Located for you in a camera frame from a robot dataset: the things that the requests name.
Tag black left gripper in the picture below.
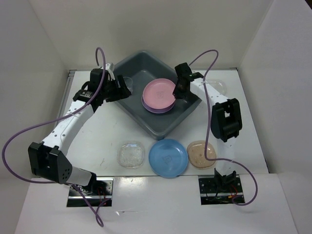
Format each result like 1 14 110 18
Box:
101 75 131 102

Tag clear plastic cup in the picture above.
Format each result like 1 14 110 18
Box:
123 77 133 93

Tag pink plastic plate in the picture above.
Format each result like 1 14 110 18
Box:
142 78 176 109

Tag purple plastic plate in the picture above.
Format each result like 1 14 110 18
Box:
142 98 175 114

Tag clear textured square dish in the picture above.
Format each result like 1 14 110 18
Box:
117 141 145 169

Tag blue plastic plate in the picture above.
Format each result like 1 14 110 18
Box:
148 139 189 178

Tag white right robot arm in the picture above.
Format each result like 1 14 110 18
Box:
173 63 242 192

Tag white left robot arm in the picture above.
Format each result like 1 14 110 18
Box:
28 69 131 195

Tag grey plastic bin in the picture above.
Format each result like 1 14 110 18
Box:
114 51 201 140

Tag amber square plastic dish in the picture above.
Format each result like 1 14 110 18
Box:
187 140 216 170

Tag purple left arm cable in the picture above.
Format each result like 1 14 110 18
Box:
1 47 113 227

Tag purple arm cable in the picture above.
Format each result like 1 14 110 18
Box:
189 50 259 207
1 47 113 227

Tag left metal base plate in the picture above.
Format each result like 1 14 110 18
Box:
66 177 114 207

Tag metal base plate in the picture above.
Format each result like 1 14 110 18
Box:
66 177 114 207
198 175 245 205

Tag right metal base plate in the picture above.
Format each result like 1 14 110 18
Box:
198 175 245 205

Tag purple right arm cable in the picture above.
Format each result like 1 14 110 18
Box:
189 50 259 207

